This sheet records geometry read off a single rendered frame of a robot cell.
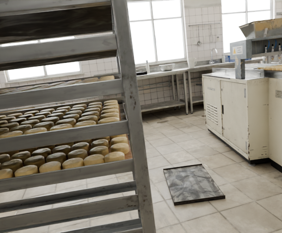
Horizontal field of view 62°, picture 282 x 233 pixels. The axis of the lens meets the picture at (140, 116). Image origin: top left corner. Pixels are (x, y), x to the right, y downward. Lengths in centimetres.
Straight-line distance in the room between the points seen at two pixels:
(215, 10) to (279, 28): 355
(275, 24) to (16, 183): 227
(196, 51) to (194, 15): 75
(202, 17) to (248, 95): 366
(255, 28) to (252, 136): 94
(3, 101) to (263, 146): 225
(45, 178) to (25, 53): 27
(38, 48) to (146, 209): 41
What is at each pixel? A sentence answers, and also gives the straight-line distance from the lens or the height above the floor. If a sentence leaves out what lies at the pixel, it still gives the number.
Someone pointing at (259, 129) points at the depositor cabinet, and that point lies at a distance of 242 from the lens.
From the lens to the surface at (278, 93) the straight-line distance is 226.
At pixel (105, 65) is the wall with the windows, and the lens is 497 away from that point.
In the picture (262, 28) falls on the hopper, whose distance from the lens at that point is 240.
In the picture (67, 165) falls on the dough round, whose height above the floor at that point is 88.
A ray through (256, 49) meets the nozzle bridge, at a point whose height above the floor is 109.
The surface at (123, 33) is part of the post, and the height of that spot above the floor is 115.
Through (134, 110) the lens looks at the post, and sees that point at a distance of 48.
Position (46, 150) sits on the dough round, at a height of 88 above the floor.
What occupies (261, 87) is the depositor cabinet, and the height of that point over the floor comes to 76.
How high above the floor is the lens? 109
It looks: 13 degrees down
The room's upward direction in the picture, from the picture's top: 7 degrees counter-clockwise
